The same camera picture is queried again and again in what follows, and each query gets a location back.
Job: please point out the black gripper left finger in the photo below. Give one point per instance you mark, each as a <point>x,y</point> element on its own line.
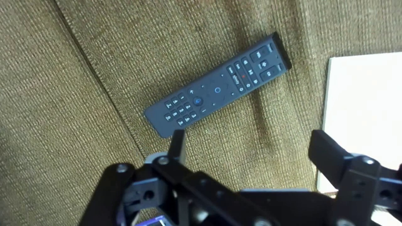
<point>196,183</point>

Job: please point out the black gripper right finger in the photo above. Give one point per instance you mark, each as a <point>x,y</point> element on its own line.
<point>356,176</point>

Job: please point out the black remote control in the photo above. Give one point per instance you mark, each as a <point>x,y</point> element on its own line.
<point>217,89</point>

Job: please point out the white paper sheet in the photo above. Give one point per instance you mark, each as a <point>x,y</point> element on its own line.
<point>364,108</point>

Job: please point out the brown fabric sofa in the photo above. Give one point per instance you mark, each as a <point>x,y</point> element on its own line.
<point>83,83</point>

